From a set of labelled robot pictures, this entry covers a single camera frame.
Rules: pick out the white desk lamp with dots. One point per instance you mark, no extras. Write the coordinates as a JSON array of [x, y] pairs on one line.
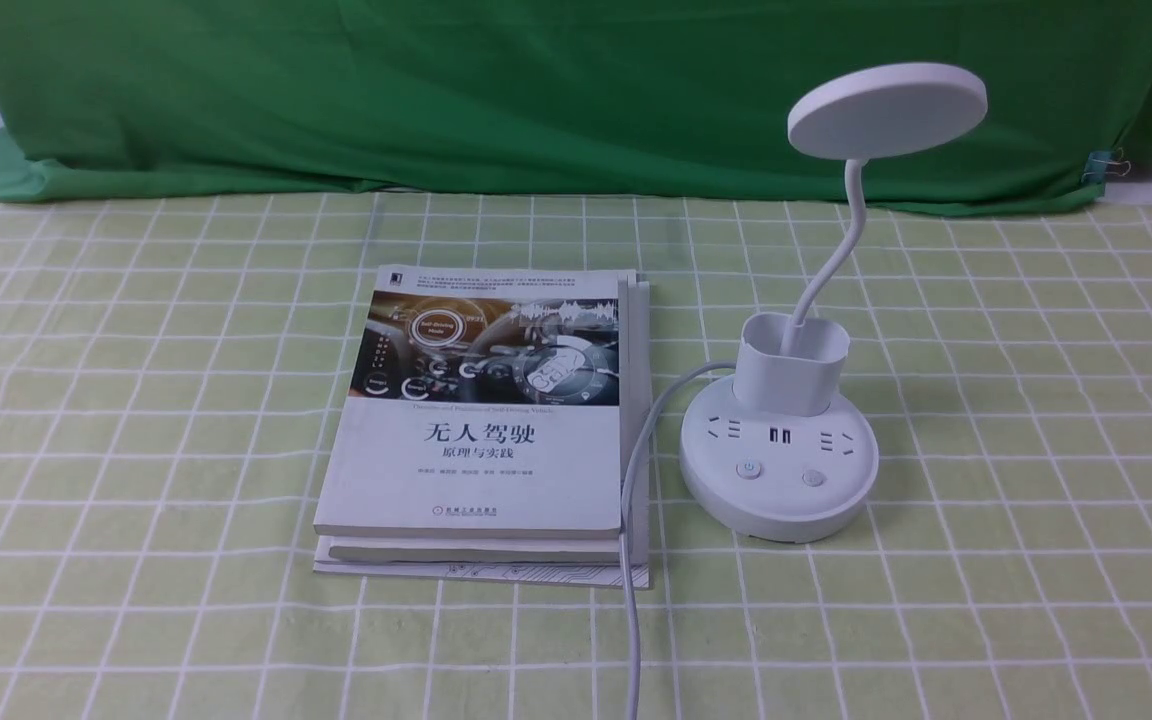
[[774, 450]]

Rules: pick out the top white book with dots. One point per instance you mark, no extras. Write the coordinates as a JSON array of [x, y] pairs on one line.
[[481, 460]]

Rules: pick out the bottom book in stack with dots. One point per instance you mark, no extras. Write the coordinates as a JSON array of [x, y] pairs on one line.
[[644, 450]]

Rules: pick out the green checkered tablecloth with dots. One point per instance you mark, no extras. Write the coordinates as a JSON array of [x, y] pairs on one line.
[[170, 380]]

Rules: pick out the green backdrop cloth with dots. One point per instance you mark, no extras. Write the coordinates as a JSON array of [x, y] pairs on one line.
[[150, 99]]

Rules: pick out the teal binder clip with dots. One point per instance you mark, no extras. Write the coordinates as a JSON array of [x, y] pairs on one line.
[[1105, 166]]

